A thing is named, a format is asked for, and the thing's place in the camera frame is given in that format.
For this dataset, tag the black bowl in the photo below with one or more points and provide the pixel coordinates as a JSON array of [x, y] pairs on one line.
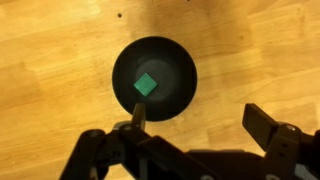
[[176, 66]]

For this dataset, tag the green block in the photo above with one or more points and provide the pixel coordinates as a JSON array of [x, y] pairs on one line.
[[145, 84]]

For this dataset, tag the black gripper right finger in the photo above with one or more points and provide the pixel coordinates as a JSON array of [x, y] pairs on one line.
[[260, 125]]

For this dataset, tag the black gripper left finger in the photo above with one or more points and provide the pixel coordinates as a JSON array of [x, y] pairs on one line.
[[139, 116]]

